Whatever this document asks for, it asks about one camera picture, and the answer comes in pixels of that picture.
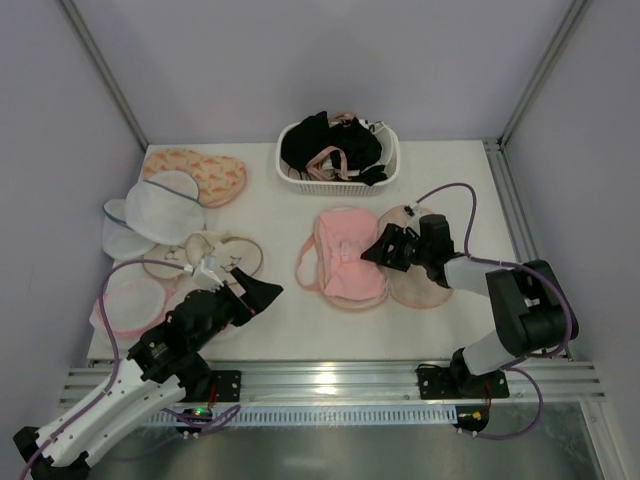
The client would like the tulip print laundry bag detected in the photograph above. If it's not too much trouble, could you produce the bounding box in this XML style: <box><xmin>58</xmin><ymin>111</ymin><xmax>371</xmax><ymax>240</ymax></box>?
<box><xmin>142</xmin><ymin>148</ymin><xmax>248</xmax><ymax>208</ymax></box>
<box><xmin>295</xmin><ymin>206</ymin><xmax>452</xmax><ymax>311</ymax></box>

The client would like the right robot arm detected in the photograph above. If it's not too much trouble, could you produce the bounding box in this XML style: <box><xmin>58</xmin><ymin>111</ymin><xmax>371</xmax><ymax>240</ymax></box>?
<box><xmin>361</xmin><ymin>214</ymin><xmax>579</xmax><ymax>399</ymax></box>

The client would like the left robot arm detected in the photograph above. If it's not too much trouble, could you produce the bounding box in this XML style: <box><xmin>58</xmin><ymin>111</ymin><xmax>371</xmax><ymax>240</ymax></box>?
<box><xmin>13</xmin><ymin>268</ymin><xmax>284</xmax><ymax>479</ymax></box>

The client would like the cream round laundry bag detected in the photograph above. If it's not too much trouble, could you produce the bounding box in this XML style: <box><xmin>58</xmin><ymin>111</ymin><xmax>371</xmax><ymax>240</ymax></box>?
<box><xmin>143</xmin><ymin>230</ymin><xmax>264</xmax><ymax>285</ymax></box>

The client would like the pink trimmed white laundry bag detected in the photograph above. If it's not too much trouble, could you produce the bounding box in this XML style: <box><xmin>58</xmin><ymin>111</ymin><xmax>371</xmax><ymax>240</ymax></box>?
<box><xmin>103</xmin><ymin>275</ymin><xmax>198</xmax><ymax>350</ymax></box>

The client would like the pink trimmed bra in basket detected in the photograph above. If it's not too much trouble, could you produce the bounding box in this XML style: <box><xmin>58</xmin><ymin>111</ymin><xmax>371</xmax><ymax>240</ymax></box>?
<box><xmin>301</xmin><ymin>111</ymin><xmax>381</xmax><ymax>181</ymax></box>

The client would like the white mesh laundry bag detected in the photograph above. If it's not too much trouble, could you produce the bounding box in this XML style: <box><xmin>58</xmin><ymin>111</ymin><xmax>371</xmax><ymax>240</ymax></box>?
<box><xmin>102</xmin><ymin>170</ymin><xmax>205</xmax><ymax>261</ymax></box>

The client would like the white perforated plastic basket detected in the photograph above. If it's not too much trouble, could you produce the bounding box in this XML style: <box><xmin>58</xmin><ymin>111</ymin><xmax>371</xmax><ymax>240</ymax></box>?
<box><xmin>275</xmin><ymin>121</ymin><xmax>403</xmax><ymax>197</ymax></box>

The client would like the black garment in basket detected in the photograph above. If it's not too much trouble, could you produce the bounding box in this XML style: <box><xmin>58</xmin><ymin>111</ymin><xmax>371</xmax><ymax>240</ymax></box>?
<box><xmin>279</xmin><ymin>111</ymin><xmax>388</xmax><ymax>186</ymax></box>

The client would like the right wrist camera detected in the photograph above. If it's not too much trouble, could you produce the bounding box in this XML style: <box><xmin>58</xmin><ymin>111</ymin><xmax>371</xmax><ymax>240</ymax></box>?
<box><xmin>404</xmin><ymin>203</ymin><xmax>430</xmax><ymax>229</ymax></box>

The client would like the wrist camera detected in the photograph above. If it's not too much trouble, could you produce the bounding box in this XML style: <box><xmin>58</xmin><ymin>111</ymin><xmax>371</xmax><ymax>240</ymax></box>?
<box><xmin>404</xmin><ymin>203</ymin><xmax>430</xmax><ymax>229</ymax></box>
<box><xmin>192</xmin><ymin>255</ymin><xmax>224</xmax><ymax>291</ymax></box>

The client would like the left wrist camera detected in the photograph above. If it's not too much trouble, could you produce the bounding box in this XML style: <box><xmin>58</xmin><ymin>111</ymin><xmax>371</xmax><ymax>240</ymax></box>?
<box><xmin>192</xmin><ymin>255</ymin><xmax>224</xmax><ymax>291</ymax></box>

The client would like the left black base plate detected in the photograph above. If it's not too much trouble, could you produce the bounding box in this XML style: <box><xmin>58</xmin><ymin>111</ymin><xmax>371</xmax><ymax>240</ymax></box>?
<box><xmin>197</xmin><ymin>370</ymin><xmax>242</xmax><ymax>403</ymax></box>

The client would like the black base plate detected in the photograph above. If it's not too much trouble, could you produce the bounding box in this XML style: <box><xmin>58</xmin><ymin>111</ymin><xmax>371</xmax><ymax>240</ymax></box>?
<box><xmin>197</xmin><ymin>370</ymin><xmax>242</xmax><ymax>403</ymax></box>
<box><xmin>416</xmin><ymin>364</ymin><xmax>510</xmax><ymax>400</ymax></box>

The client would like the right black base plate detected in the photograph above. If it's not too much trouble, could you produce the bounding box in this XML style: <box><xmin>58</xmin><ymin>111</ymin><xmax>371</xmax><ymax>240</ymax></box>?
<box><xmin>416</xmin><ymin>364</ymin><xmax>510</xmax><ymax>400</ymax></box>

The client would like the slotted cable duct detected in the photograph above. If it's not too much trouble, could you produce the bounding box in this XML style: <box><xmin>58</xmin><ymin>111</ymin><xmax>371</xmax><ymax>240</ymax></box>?
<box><xmin>139</xmin><ymin>403</ymin><xmax>459</xmax><ymax>427</ymax></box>

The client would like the aluminium mounting rail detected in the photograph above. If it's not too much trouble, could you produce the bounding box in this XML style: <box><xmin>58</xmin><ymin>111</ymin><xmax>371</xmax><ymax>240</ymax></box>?
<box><xmin>63</xmin><ymin>359</ymin><xmax>607</xmax><ymax>405</ymax></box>

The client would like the right aluminium frame post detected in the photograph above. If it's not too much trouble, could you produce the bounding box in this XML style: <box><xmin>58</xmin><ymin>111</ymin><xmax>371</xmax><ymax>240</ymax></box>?
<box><xmin>498</xmin><ymin>0</ymin><xmax>592</xmax><ymax>149</ymax></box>

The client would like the aluminium frame post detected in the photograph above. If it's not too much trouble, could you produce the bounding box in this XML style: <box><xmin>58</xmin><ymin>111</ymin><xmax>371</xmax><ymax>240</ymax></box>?
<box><xmin>498</xmin><ymin>0</ymin><xmax>592</xmax><ymax>149</ymax></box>
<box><xmin>56</xmin><ymin>0</ymin><xmax>149</xmax><ymax>151</ymax></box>

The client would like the left aluminium frame post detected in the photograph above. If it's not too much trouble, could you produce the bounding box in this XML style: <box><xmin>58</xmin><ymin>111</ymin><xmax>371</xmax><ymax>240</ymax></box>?
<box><xmin>56</xmin><ymin>0</ymin><xmax>149</xmax><ymax>151</ymax></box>

